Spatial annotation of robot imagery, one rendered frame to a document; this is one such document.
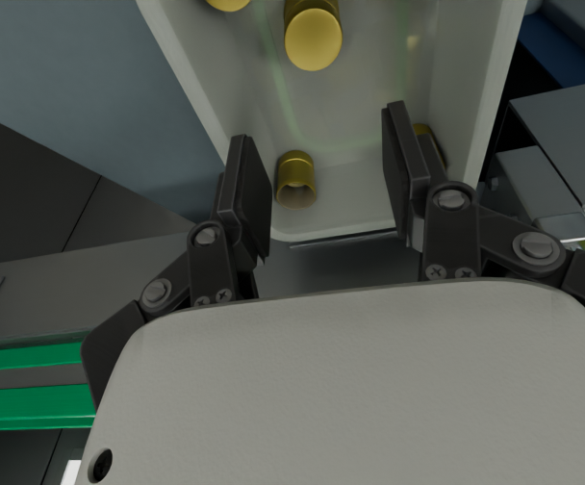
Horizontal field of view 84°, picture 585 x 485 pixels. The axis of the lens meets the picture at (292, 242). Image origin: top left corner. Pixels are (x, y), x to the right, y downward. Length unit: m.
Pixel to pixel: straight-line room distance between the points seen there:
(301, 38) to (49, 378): 0.43
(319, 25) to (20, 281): 0.51
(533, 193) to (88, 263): 0.49
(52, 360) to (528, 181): 0.50
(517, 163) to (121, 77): 0.47
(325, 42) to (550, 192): 0.17
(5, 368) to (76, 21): 0.42
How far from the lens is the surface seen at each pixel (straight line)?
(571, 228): 0.25
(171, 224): 0.81
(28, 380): 0.51
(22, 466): 0.76
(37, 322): 0.51
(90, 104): 0.59
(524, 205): 0.26
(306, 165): 0.30
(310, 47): 0.22
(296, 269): 0.34
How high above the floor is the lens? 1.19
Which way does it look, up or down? 36 degrees down
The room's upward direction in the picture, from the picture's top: 180 degrees counter-clockwise
